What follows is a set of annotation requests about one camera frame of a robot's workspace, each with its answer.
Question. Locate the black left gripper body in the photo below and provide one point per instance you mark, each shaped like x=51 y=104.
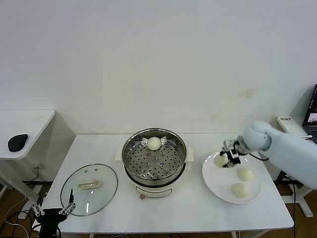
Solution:
x=50 y=219

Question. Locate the white side table with mouse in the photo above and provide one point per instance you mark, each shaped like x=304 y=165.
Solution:
x=24 y=124

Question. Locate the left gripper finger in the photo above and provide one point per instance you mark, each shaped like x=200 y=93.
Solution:
x=36 y=209
x=71 y=198

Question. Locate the white side table with laptop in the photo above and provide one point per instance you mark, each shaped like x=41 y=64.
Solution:
x=288 y=127

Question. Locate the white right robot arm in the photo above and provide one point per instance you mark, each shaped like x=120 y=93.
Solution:
x=284 y=146

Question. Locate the white steamed baozi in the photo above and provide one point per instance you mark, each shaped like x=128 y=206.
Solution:
x=239 y=190
x=245 y=174
x=219 y=161
x=154 y=143

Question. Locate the black and white sticker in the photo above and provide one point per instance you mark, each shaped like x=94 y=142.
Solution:
x=286 y=119

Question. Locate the cream electric cooker pot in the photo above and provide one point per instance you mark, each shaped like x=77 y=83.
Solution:
x=153 y=192

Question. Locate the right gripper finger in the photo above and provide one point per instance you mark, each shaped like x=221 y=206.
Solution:
x=234 y=157
x=227 y=143

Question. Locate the white power strip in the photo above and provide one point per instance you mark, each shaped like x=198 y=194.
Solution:
x=22 y=215

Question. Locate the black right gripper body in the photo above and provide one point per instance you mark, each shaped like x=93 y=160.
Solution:
x=237 y=148

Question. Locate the black computer mouse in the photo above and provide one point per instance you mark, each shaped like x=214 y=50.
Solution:
x=17 y=143

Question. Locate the white wall socket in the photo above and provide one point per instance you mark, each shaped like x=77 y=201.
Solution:
x=37 y=167

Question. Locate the black laptop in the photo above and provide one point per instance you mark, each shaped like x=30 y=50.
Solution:
x=312 y=116

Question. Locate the stainless steel steamer basket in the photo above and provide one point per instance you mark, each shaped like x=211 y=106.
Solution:
x=140 y=170

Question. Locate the white round plate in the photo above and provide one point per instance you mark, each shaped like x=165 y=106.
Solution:
x=215 y=183

